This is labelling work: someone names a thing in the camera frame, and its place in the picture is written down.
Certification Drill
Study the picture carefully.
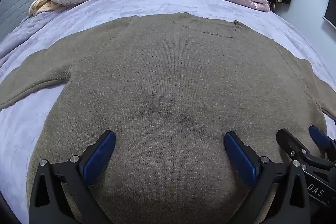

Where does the olive brown knit sweater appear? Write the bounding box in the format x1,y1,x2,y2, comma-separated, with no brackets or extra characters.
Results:
1,14,335,223

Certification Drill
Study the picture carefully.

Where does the lavender plush bed blanket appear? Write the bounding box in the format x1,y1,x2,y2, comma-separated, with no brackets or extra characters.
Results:
1,0,335,223

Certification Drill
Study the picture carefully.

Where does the wall mounted monitor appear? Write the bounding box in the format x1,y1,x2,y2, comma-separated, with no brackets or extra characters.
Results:
323,0,336,29

